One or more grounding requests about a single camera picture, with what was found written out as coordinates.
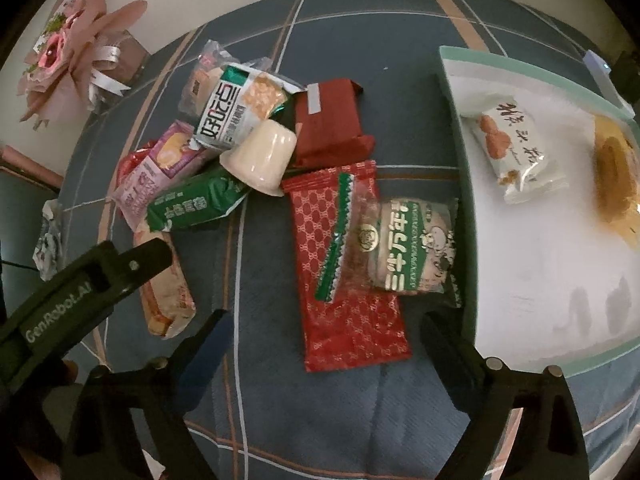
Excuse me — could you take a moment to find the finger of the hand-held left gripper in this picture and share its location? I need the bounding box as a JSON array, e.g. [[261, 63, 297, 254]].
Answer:
[[65, 238, 174, 307]]

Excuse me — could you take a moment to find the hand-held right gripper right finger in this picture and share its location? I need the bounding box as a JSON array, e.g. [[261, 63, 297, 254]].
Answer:
[[420, 311, 589, 480]]

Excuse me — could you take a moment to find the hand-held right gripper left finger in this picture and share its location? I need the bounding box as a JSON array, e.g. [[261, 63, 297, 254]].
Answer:
[[65, 309, 234, 480]]

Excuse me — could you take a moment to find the orange bread packet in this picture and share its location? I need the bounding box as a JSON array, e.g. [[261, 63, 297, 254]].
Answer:
[[134, 225, 197, 340]]

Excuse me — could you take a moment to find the purple pink snack packet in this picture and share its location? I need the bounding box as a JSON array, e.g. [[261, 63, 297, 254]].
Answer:
[[112, 120, 221, 233]]

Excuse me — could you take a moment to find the green snack packet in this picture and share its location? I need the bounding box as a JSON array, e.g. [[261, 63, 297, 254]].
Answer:
[[146, 167, 251, 233]]

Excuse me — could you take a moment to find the red patterned snack packet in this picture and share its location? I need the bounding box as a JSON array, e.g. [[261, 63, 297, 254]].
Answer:
[[281, 160, 413, 373]]

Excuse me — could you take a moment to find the clear green biscuit packet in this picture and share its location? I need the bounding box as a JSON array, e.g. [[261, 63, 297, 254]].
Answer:
[[315, 172, 463, 308]]

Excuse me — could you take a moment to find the white tray with teal rim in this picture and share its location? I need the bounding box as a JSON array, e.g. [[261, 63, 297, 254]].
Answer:
[[434, 45, 640, 378]]

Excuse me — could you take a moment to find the white jelly cup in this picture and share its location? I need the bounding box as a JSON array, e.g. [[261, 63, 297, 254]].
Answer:
[[219, 119, 298, 197]]

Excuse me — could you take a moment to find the white green cracker packet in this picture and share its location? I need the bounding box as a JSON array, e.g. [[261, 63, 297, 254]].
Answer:
[[192, 62, 306, 151]]

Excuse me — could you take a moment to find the dark red snack packet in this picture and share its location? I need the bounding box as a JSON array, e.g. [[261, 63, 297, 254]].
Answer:
[[292, 78, 376, 168]]

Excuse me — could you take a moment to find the patterned cloth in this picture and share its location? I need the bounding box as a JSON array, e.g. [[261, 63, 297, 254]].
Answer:
[[32, 199, 68, 281]]

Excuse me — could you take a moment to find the small red snack packet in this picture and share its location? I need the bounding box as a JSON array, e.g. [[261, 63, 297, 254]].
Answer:
[[116, 141, 161, 196]]

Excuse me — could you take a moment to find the wooden furniture edge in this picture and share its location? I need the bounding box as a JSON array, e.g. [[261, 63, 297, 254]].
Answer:
[[0, 145, 66, 191]]

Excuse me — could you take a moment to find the clear bun packet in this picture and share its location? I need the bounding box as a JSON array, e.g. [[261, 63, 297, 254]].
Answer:
[[179, 39, 271, 116]]

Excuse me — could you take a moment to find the white packet with orange print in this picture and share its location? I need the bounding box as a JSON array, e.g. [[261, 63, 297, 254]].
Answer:
[[459, 94, 571, 205]]

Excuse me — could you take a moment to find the brown box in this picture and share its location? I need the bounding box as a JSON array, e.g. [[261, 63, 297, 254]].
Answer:
[[97, 30, 152, 86]]

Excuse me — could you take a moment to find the pink flower bouquet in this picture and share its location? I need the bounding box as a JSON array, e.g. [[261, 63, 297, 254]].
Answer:
[[17, 0, 150, 133]]

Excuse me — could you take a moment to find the yellow cake packet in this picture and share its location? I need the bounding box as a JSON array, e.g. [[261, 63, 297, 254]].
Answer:
[[592, 114, 640, 241]]

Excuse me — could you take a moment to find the white plastic device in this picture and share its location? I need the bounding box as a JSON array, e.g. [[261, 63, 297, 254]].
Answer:
[[582, 50, 636, 116]]

